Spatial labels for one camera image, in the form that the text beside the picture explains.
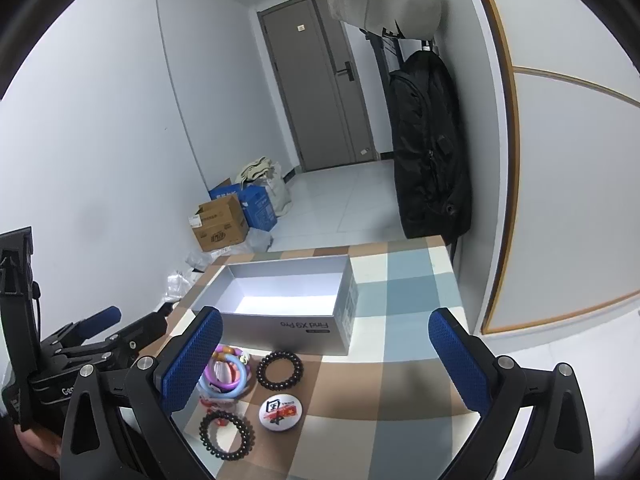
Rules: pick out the brown cardboard box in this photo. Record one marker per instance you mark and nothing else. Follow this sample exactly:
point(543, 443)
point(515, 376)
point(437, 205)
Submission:
point(219, 223)

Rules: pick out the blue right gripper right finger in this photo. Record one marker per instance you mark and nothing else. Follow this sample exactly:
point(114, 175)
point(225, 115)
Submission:
point(468, 362)

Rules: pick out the blue cardboard box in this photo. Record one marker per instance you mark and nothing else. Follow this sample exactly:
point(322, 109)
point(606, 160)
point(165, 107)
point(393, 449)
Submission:
point(255, 203)

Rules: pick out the black hanging backpack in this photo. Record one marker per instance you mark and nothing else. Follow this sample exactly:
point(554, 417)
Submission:
point(431, 163)

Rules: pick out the grey open cardboard box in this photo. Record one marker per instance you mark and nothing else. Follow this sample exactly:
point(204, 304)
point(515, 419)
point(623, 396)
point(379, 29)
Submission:
point(303, 305)

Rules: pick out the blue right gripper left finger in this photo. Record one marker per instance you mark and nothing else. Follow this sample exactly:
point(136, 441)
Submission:
point(182, 361)

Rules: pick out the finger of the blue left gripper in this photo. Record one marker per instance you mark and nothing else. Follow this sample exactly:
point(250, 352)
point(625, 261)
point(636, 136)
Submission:
point(97, 323)
point(145, 330)

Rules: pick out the red white charm keychain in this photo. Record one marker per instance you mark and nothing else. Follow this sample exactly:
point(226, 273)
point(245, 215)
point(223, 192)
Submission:
point(211, 401)

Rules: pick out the white wardrobe wood trim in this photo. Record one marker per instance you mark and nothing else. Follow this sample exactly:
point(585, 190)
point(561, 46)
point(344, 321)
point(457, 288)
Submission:
point(573, 246)

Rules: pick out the white round pin badge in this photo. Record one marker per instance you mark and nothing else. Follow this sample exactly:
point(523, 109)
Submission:
point(280, 412)

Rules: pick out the white plastic bags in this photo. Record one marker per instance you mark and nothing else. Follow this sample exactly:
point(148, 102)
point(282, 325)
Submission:
point(179, 283)

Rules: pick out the grey brown door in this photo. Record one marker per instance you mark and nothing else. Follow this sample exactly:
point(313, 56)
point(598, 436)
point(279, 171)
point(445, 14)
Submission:
point(318, 84)

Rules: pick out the checkered table cloth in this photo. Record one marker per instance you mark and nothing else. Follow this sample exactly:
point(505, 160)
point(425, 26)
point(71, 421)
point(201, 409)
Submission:
point(387, 410)

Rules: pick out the white bag with cloth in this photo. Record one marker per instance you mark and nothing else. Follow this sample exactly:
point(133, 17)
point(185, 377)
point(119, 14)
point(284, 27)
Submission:
point(268, 174)

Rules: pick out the person's left hand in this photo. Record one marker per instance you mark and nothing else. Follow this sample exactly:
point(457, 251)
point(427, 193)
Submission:
point(41, 445)

